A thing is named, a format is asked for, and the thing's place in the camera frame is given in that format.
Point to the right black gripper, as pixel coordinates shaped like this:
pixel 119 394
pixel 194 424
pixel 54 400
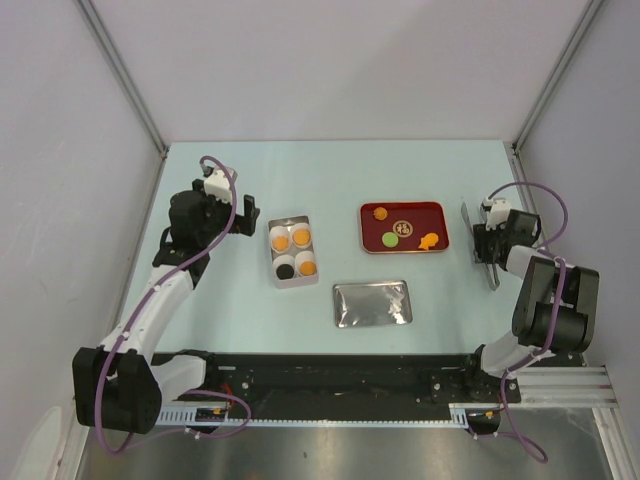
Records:
pixel 480 237

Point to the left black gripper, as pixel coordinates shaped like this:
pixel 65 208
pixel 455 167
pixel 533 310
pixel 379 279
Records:
pixel 245 224

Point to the metal tongs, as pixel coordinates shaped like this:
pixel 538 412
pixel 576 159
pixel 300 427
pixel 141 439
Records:
pixel 490 270

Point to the orange flower cookie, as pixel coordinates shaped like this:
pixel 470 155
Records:
pixel 280 244

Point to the orange round cookie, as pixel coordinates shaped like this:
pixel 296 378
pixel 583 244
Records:
pixel 307 268
pixel 301 237

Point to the black round cookie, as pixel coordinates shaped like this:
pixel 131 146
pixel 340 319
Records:
pixel 285 271

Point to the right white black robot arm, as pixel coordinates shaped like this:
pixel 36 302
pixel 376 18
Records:
pixel 555 309

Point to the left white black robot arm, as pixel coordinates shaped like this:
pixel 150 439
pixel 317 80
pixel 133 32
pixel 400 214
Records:
pixel 116 385

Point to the white paper cup back left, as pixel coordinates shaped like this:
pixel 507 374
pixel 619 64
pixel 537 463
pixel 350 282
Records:
pixel 279 231

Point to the white paper cup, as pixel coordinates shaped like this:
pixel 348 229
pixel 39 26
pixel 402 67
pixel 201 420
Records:
pixel 279 231
pixel 303 256
pixel 283 259
pixel 302 225

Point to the white paper cup front left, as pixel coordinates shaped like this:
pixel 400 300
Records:
pixel 283 259

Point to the white paper cup back right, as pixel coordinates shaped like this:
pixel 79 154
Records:
pixel 302 225

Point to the lavender cookie tin box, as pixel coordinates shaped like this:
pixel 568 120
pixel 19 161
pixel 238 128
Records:
pixel 293 251

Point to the orange fish cookie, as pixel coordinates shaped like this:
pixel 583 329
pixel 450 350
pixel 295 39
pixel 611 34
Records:
pixel 428 242

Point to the white paper cup front right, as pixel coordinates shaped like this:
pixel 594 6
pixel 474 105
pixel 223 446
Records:
pixel 303 256

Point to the red lacquer tray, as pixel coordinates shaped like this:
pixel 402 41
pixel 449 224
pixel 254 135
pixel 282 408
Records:
pixel 410 221

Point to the green round cookie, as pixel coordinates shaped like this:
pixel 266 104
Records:
pixel 390 240

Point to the orange pumpkin cookie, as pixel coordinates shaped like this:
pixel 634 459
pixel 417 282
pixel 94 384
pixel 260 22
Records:
pixel 380 213

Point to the silver tin lid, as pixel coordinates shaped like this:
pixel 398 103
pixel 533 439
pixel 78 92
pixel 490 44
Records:
pixel 373 304

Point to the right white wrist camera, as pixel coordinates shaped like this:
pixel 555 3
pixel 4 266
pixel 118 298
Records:
pixel 494 212

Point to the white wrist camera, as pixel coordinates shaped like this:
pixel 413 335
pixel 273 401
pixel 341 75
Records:
pixel 217 184
pixel 494 212

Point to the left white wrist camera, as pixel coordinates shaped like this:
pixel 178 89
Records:
pixel 217 184

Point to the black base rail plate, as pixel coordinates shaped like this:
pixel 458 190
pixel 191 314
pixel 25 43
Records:
pixel 349 388

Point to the aluminium frame rail right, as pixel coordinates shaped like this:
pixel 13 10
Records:
pixel 565 387

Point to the aluminium corner post right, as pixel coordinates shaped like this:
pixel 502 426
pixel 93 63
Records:
pixel 560 68

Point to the aluminium corner post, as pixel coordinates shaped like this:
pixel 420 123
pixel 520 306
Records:
pixel 560 68
pixel 115 61

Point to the aluminium corner post left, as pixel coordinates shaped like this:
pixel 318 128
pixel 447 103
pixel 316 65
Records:
pixel 115 61

